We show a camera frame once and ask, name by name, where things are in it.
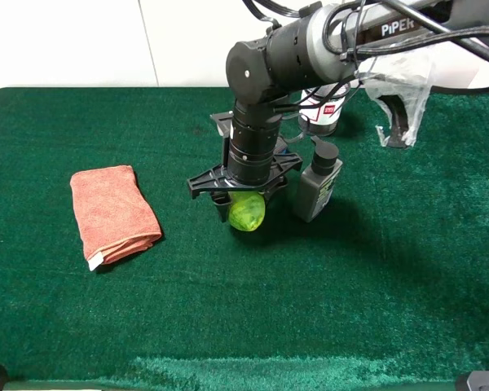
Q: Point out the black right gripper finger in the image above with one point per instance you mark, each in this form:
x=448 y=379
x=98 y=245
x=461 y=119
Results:
x=222 y=202

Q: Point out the black mesh pen holder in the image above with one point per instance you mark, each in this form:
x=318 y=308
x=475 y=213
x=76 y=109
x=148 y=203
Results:
x=322 y=121

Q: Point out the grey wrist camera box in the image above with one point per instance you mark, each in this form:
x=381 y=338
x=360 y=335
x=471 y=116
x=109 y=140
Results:
x=223 y=121

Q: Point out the blue whiteboard eraser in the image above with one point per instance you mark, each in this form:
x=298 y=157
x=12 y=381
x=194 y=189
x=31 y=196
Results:
x=281 y=147

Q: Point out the grey pump bottle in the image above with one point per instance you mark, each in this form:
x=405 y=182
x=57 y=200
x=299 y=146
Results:
x=317 y=181

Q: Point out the green carpet table cover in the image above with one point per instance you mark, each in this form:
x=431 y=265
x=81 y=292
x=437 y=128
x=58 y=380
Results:
x=388 y=285

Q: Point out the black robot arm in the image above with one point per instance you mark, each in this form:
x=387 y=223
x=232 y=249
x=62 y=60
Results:
x=322 y=47

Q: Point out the folded orange towel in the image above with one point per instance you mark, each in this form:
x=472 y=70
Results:
x=113 y=218

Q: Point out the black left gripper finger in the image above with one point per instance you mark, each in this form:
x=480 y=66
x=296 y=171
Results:
x=274 y=187

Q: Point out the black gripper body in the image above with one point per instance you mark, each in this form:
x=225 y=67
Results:
x=218 y=179

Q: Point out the clear plastic wrap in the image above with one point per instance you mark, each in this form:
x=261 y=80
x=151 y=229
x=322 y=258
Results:
x=400 y=84

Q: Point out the green round fruit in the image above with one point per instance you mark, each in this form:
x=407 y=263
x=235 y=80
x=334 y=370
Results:
x=247 y=210

